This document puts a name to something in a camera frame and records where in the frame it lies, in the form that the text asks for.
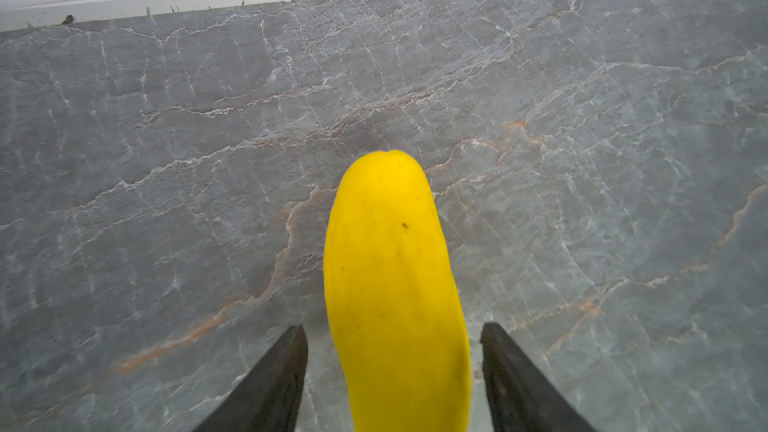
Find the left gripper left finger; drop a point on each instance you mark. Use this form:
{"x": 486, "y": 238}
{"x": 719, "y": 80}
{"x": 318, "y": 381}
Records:
{"x": 269, "y": 396}

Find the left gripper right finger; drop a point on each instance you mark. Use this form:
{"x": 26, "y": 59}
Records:
{"x": 519, "y": 395}

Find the yellow fruit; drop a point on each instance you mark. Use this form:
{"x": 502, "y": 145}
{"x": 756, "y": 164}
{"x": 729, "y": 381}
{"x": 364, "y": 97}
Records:
{"x": 392, "y": 302}

